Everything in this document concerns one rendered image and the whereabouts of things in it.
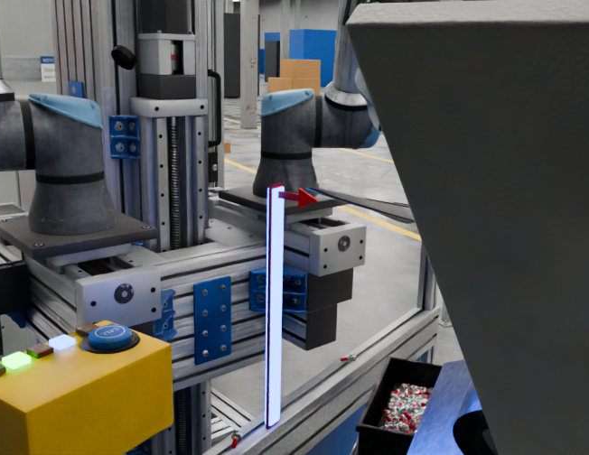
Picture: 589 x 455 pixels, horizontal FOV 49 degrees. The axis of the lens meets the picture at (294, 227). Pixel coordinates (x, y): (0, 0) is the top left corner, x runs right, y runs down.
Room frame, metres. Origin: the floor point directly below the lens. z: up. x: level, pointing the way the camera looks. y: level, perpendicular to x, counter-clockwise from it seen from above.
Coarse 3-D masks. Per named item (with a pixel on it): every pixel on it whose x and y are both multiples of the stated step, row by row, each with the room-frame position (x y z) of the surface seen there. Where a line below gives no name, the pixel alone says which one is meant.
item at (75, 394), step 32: (64, 352) 0.56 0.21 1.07; (96, 352) 0.56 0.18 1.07; (128, 352) 0.56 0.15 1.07; (160, 352) 0.57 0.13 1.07; (0, 384) 0.49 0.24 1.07; (32, 384) 0.50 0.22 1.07; (64, 384) 0.50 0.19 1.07; (96, 384) 0.51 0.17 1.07; (128, 384) 0.54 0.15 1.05; (160, 384) 0.57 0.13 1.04; (0, 416) 0.47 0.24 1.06; (32, 416) 0.46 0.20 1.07; (64, 416) 0.48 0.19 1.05; (96, 416) 0.50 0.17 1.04; (128, 416) 0.53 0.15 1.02; (160, 416) 0.57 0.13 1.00; (0, 448) 0.47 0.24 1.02; (32, 448) 0.45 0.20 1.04; (64, 448) 0.48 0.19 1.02; (96, 448) 0.50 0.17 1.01; (128, 448) 0.53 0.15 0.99
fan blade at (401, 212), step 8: (320, 192) 0.64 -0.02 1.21; (328, 192) 0.65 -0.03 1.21; (336, 192) 0.68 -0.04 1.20; (344, 200) 0.62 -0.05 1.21; (352, 200) 0.63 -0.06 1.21; (360, 200) 0.64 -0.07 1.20; (368, 200) 0.66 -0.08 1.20; (376, 200) 0.68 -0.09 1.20; (368, 208) 0.61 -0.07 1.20; (376, 208) 0.62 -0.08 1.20; (384, 208) 0.63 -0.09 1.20; (392, 208) 0.63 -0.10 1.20; (400, 208) 0.65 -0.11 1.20; (408, 208) 0.66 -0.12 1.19; (392, 216) 0.61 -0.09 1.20; (400, 216) 0.60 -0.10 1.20; (408, 216) 0.61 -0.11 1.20
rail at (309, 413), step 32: (416, 320) 1.15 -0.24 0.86; (352, 352) 1.01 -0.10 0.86; (384, 352) 1.03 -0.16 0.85; (416, 352) 1.15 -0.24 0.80; (320, 384) 0.92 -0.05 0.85; (352, 384) 0.94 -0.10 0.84; (288, 416) 0.80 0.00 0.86; (320, 416) 0.87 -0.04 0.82; (224, 448) 0.73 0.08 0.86; (256, 448) 0.74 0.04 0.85; (288, 448) 0.80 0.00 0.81
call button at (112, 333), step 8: (96, 328) 0.59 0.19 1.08; (104, 328) 0.59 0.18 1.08; (112, 328) 0.59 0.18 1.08; (120, 328) 0.59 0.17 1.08; (96, 336) 0.57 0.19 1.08; (104, 336) 0.57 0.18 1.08; (112, 336) 0.57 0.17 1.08; (120, 336) 0.57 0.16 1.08; (128, 336) 0.58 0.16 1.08; (96, 344) 0.56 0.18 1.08; (104, 344) 0.56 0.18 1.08; (112, 344) 0.56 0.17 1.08; (120, 344) 0.57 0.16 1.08
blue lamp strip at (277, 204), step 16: (272, 192) 0.77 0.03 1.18; (272, 208) 0.77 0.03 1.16; (272, 224) 0.77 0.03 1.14; (272, 240) 0.77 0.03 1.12; (272, 256) 0.77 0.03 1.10; (272, 272) 0.77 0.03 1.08; (272, 288) 0.77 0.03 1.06; (272, 304) 0.77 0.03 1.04; (272, 320) 0.77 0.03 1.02; (272, 336) 0.77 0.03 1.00; (272, 352) 0.77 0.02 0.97; (272, 368) 0.77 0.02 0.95; (272, 384) 0.77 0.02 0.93; (272, 400) 0.77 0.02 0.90; (272, 416) 0.77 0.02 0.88
